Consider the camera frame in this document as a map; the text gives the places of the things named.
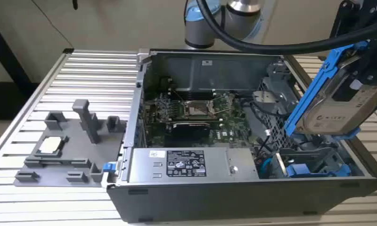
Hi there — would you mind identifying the hard disk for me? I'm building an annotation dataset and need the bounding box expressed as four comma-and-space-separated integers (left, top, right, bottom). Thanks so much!
284, 41, 377, 142

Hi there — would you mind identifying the metal disk bay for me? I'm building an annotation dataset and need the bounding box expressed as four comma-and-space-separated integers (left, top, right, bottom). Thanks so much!
276, 135, 365, 179

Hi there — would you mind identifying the empty blue disk carrier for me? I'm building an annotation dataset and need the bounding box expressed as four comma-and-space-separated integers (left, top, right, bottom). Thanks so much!
288, 164, 311, 177

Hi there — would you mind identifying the perforated metal drive cage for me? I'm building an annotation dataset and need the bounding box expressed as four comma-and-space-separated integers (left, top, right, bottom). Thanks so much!
244, 63, 312, 151

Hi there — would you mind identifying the green motherboard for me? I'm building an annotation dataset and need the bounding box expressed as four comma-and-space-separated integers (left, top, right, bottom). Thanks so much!
144, 90, 259, 149

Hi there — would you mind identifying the metal socket cover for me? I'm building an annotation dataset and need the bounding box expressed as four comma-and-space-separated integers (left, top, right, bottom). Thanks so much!
207, 92, 232, 105

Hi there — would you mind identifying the CPU socket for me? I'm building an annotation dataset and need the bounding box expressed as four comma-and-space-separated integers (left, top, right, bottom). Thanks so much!
184, 100, 216, 117

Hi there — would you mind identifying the black graphics card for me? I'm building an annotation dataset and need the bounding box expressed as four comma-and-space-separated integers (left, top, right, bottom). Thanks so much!
165, 121, 223, 148

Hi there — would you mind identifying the black open PC case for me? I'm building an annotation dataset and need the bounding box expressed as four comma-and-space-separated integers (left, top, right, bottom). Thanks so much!
105, 48, 377, 223

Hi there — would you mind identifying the silver power supply box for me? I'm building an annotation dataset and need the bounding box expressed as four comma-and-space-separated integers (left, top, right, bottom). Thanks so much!
125, 147, 260, 183

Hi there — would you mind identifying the grey parts rack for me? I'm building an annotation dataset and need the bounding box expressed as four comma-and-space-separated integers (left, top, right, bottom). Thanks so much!
14, 98, 128, 188

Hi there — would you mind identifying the silver CPU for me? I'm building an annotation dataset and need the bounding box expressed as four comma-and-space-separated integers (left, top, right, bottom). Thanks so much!
39, 136, 66, 153

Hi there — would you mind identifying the thick black hose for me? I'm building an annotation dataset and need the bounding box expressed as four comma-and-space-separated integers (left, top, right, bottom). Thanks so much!
193, 0, 377, 54

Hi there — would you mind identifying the silver metal drive bracket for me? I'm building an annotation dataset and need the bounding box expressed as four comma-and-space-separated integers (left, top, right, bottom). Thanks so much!
253, 90, 287, 111

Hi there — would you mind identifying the black wire with white plug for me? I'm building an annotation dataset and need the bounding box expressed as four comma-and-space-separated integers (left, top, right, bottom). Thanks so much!
257, 128, 275, 153

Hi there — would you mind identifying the blue wire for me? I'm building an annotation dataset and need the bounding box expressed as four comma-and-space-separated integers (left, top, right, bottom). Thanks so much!
257, 155, 273, 178

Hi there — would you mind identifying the black furniture frame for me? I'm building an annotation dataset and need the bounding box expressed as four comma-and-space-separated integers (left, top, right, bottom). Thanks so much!
0, 14, 40, 121

